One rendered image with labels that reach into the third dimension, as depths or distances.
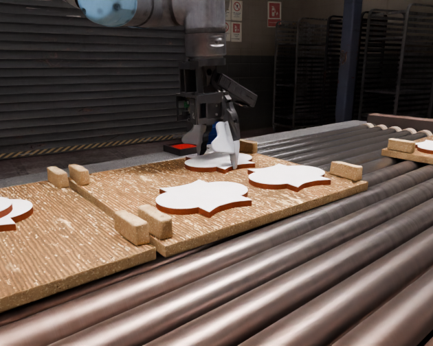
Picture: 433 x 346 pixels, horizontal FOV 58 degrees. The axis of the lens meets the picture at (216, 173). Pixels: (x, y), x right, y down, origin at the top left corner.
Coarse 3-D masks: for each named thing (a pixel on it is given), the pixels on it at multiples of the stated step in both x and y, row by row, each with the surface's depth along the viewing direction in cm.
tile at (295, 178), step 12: (264, 168) 73; (276, 168) 73; (288, 168) 73; (300, 168) 73; (312, 168) 73; (252, 180) 66; (264, 180) 66; (276, 180) 66; (288, 180) 66; (300, 180) 66; (312, 180) 66; (324, 180) 66
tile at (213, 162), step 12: (192, 156) 83; (204, 156) 83; (216, 156) 83; (228, 156) 83; (240, 156) 83; (192, 168) 75; (204, 168) 74; (216, 168) 75; (228, 168) 74; (240, 168) 77
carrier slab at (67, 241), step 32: (0, 192) 63; (32, 192) 63; (64, 192) 63; (32, 224) 50; (64, 224) 50; (96, 224) 50; (0, 256) 42; (32, 256) 42; (64, 256) 42; (96, 256) 42; (128, 256) 42; (0, 288) 36; (32, 288) 36; (64, 288) 38
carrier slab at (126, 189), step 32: (256, 160) 84; (96, 192) 63; (128, 192) 63; (256, 192) 63; (288, 192) 63; (320, 192) 63; (352, 192) 66; (192, 224) 50; (224, 224) 50; (256, 224) 53
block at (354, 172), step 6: (336, 162) 71; (342, 162) 72; (336, 168) 72; (342, 168) 70; (348, 168) 70; (354, 168) 69; (360, 168) 68; (336, 174) 72; (342, 174) 71; (348, 174) 70; (354, 174) 69; (360, 174) 69; (354, 180) 69
